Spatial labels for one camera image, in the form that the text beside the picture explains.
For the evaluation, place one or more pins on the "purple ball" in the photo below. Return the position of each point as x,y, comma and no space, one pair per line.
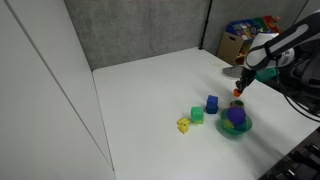
236,115

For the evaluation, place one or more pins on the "brown cardboard box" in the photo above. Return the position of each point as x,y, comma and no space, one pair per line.
228,46

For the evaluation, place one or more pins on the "yellow green toy piece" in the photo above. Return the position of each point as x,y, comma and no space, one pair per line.
228,124

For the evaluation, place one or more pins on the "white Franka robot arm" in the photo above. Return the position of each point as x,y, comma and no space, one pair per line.
266,50

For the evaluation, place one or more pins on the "light green cube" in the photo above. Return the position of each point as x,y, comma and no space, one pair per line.
198,121

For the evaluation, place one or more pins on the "colourful toy box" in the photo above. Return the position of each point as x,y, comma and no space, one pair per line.
250,28

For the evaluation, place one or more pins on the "green translucent bowl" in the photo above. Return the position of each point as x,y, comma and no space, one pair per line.
230,131

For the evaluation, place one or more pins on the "small orange cup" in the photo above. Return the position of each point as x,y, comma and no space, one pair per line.
237,93

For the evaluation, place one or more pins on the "black stand pole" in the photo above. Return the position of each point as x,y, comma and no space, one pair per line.
205,23

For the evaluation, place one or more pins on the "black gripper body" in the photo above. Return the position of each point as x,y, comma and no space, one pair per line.
247,76

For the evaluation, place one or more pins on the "blue cube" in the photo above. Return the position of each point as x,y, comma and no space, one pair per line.
212,100
211,109

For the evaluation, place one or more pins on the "pale yellow tape piece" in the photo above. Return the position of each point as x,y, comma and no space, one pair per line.
217,64

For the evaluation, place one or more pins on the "yellow rubber duck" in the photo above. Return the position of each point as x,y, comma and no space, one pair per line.
183,125

